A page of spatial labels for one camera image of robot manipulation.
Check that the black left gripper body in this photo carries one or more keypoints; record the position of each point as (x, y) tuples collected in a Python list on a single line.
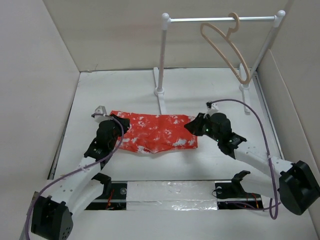
[(118, 133)]

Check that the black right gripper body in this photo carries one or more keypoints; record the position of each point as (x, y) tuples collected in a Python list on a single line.
[(207, 130)]

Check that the orange white tie-dye trousers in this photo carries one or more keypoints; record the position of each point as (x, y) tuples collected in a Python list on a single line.
[(152, 134)]

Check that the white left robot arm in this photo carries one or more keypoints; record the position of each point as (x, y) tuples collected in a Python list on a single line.
[(52, 213)]

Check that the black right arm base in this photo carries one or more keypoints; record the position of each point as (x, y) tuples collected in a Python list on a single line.
[(230, 194)]

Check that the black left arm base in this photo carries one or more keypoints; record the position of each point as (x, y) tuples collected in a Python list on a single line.
[(113, 197)]

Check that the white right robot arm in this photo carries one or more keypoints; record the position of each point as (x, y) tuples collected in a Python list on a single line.
[(293, 183)]

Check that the white clothes rack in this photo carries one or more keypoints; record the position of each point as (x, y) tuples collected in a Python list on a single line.
[(225, 27)]

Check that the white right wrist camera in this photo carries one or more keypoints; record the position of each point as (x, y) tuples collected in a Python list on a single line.
[(212, 108)]

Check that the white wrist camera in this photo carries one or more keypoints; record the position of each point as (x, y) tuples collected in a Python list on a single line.
[(212, 108), (100, 112)]

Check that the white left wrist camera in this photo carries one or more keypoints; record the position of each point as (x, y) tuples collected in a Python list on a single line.
[(100, 112)]

